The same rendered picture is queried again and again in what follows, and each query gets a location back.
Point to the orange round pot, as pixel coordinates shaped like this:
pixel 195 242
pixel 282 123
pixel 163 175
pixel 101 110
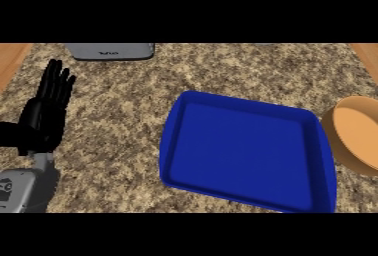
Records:
pixel 356 133

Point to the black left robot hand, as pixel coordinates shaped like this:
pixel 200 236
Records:
pixel 46 110

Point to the blue plastic tray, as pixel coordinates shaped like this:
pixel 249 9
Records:
pixel 244 153

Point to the grey flat appliance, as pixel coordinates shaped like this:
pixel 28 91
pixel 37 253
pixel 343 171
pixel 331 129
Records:
pixel 113 51

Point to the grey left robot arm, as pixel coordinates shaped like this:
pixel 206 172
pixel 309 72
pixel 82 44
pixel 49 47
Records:
pixel 23 186

